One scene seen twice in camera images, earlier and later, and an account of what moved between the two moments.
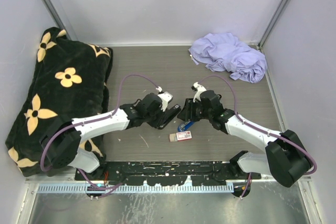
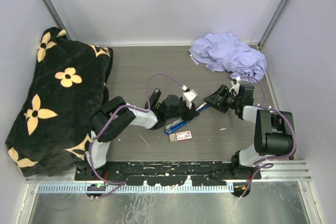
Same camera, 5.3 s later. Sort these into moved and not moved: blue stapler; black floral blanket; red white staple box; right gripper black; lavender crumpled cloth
Moved: right gripper black; blue stapler
Not moved: black floral blanket; lavender crumpled cloth; red white staple box
